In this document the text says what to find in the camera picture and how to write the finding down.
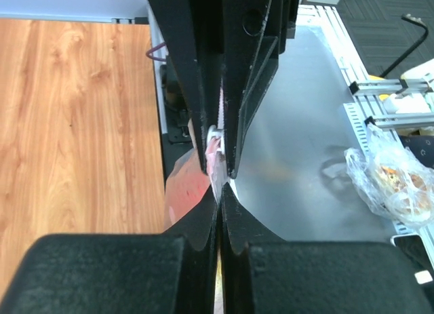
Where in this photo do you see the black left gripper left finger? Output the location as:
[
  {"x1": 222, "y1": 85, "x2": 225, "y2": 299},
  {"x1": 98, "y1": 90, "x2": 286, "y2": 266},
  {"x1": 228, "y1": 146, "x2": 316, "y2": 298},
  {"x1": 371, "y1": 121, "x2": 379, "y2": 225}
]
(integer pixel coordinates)
[{"x1": 1, "y1": 191, "x2": 218, "y2": 313}]

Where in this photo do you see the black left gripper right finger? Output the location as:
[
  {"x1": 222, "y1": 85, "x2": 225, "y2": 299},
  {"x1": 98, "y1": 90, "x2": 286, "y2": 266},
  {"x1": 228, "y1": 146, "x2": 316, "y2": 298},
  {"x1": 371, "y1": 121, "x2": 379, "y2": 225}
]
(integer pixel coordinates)
[{"x1": 220, "y1": 184, "x2": 432, "y2": 313}]

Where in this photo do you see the clear bag with snacks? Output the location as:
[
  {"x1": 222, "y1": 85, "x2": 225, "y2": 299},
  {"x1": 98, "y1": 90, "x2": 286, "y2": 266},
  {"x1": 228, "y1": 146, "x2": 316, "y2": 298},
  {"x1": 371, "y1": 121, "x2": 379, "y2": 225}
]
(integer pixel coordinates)
[{"x1": 344, "y1": 124, "x2": 433, "y2": 229}]

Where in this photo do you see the clear polka dot zip bag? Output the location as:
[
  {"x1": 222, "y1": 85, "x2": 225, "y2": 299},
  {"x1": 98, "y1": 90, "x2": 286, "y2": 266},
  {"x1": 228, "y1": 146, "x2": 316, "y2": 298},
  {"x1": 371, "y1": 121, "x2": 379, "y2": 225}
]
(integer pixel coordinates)
[{"x1": 164, "y1": 76, "x2": 231, "y2": 314}]

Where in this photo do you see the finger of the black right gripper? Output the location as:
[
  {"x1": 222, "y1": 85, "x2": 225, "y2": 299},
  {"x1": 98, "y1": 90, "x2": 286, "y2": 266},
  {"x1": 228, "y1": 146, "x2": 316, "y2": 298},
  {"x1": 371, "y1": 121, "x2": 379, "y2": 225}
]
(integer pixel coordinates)
[
  {"x1": 148, "y1": 0, "x2": 223, "y2": 170},
  {"x1": 222, "y1": 0, "x2": 299, "y2": 178}
]

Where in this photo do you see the red fake apple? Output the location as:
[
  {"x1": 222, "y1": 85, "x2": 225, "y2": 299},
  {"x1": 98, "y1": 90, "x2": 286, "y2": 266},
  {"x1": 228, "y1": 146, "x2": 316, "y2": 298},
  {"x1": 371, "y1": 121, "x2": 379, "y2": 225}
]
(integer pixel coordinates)
[{"x1": 164, "y1": 150, "x2": 210, "y2": 229}]

